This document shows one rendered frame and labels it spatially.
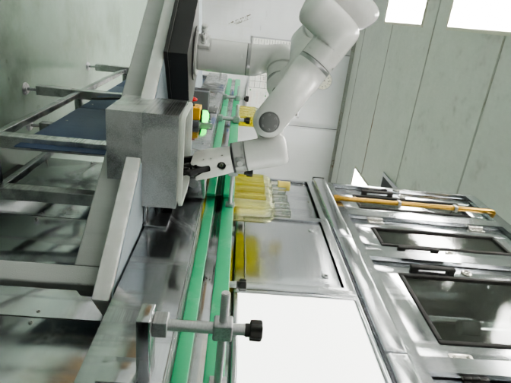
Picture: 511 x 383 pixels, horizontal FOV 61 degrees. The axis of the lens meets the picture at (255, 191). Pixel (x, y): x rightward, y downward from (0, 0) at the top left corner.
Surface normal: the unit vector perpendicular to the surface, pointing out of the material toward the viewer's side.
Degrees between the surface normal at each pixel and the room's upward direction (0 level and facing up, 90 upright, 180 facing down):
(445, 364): 90
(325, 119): 90
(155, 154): 90
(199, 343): 90
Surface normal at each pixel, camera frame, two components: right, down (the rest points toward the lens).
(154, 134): 0.03, 0.39
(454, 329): 0.11, -0.92
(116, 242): 0.10, -0.52
